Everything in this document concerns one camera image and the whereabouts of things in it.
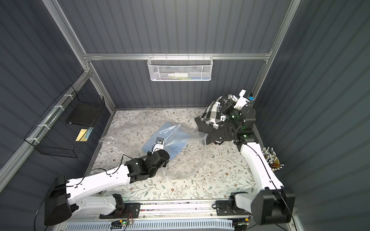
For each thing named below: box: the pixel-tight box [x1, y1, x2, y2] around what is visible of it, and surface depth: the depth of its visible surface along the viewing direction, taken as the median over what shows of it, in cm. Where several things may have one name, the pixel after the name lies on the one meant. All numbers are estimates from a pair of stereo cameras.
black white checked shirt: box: [199, 95, 225, 130], surface depth 75 cm
